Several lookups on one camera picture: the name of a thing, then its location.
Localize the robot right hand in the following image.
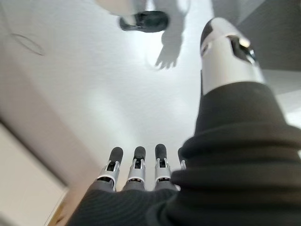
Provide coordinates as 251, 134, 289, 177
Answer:
75, 17, 301, 226

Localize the black robot right foot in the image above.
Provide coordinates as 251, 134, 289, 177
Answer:
118, 10, 170, 33

